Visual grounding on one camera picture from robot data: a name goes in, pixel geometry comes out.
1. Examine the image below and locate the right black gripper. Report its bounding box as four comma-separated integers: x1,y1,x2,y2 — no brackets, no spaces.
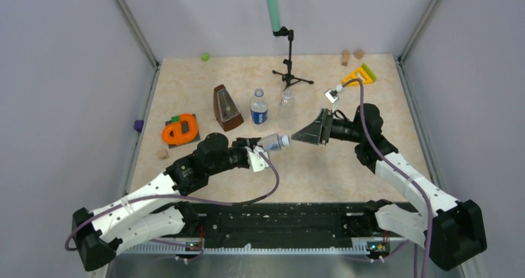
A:
292,108,365,146

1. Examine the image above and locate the clear bottle white cap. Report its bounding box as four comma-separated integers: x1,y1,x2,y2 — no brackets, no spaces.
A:
278,89,295,130

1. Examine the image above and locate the clear bottle red label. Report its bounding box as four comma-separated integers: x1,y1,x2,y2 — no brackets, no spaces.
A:
257,133,285,152

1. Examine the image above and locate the clear Pepsi plastic bottle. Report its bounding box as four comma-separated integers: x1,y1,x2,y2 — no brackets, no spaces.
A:
250,88,269,125

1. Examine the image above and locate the white cap red mark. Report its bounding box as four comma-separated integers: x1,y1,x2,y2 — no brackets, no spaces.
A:
280,135,290,147

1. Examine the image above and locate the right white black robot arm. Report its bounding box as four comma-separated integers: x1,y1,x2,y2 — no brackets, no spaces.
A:
292,103,487,271

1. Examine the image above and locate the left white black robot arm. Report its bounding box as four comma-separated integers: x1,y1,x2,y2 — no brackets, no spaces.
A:
65,132,269,272

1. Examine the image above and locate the brown wooden metronome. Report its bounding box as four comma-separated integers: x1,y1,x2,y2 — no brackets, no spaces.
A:
213,84,244,132

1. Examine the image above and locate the black tripod stand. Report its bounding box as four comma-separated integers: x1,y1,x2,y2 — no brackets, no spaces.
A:
272,26,315,92

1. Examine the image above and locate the small wooden cube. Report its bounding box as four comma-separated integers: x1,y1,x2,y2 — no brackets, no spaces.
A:
157,149,169,160

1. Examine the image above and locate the yellow plastic toy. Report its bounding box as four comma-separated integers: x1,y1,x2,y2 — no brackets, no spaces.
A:
341,66,372,85

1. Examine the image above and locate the green cylinder stick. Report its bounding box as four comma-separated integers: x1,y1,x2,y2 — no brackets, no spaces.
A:
361,63,377,83

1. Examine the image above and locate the tall wooden block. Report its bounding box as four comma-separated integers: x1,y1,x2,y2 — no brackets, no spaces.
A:
341,49,350,66

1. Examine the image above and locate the purple block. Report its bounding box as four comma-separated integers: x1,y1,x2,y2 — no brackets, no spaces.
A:
133,119,144,133

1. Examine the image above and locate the mint green microphone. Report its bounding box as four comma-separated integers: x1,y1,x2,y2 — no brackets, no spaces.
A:
266,0,282,32

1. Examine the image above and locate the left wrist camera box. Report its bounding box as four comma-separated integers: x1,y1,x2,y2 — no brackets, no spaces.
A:
245,146,269,173

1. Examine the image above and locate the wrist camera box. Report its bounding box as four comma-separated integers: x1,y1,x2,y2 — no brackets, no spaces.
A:
245,146,269,173
324,85,344,105

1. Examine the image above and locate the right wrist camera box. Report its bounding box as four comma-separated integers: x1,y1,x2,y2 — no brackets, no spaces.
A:
324,85,344,105

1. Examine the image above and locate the orange plastic ring toy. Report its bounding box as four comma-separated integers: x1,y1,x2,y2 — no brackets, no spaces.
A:
161,113,199,145

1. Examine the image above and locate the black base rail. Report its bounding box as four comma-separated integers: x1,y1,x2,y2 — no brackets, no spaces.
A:
169,202,401,250

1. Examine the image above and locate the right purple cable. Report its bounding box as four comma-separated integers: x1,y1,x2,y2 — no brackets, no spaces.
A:
342,78,434,278

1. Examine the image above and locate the white slotted cable duct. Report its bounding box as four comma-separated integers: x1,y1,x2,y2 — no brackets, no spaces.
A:
124,241,370,255

